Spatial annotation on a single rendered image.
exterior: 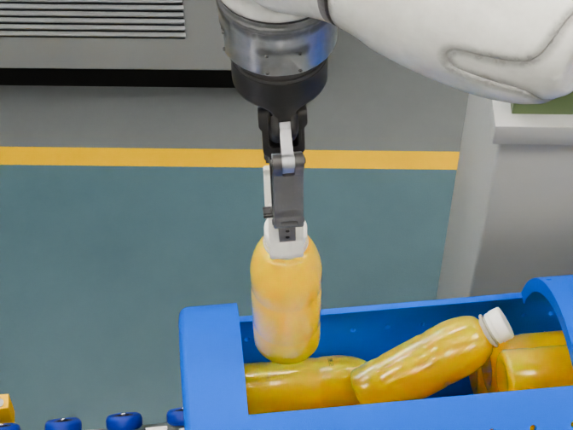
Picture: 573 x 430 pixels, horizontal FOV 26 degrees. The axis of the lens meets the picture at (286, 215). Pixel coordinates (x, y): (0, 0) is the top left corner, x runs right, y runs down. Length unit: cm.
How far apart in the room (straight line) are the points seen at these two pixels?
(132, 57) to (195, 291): 67
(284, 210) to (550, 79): 32
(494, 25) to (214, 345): 64
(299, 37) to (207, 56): 227
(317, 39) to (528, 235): 119
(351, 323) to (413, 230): 150
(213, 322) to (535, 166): 75
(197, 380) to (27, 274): 170
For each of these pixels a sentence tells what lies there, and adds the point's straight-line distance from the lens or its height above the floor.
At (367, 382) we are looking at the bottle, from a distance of 142.
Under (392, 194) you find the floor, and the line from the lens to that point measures 304.
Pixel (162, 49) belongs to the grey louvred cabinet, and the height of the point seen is 17.
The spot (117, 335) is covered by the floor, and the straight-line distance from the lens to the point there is 281.
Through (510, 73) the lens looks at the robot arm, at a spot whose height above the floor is 179.
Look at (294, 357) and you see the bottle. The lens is 124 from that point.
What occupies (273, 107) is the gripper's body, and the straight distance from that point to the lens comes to 95.
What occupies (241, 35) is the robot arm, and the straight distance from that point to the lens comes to 90.
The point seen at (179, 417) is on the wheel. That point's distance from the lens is 155.
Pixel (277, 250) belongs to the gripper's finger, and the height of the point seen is 144.
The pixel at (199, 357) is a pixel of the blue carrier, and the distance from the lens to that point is 129.
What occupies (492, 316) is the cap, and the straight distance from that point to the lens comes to 141.
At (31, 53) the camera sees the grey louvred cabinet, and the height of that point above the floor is 15.
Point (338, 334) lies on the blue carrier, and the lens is 150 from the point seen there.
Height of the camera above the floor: 231
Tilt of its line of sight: 51 degrees down
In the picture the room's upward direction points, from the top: straight up
